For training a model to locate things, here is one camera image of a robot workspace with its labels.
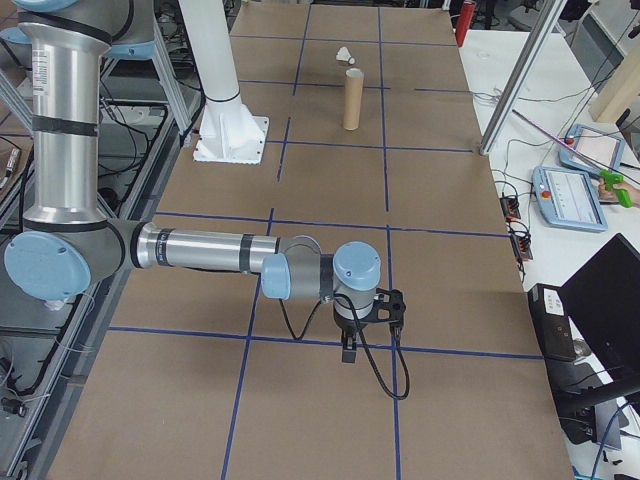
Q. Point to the black office chair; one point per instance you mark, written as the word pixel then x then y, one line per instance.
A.
pixel 500 10

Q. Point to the aluminium profile post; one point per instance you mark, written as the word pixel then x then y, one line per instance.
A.
pixel 515 75

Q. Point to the white robot pedestal with plate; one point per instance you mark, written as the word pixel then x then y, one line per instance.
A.
pixel 220 65

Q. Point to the white feather shuttlecock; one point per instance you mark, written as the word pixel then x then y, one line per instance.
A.
pixel 344 56

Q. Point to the white side table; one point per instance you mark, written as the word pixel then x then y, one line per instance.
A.
pixel 550 75

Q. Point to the black computer box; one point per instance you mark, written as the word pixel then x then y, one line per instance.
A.
pixel 550 325

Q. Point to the small black orange adapter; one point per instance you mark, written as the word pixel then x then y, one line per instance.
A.
pixel 521 247
pixel 510 207

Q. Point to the brown cardboard tube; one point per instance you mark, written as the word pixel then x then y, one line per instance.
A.
pixel 352 100

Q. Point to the person right forearm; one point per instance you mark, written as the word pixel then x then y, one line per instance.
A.
pixel 635 194

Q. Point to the blue robot teach pendant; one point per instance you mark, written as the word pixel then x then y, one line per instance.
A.
pixel 595 150
pixel 570 197

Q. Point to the red cylinder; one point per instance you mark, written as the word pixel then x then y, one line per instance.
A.
pixel 466 22

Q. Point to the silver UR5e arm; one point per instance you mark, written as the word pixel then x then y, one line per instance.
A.
pixel 65 150

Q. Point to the person right hand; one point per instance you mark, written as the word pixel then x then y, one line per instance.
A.
pixel 605 196

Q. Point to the beige wooden beam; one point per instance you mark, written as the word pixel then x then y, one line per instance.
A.
pixel 620 85

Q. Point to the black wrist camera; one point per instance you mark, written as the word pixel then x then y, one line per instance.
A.
pixel 390 302

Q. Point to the transparent round disc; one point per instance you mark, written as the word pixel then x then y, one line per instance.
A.
pixel 484 54

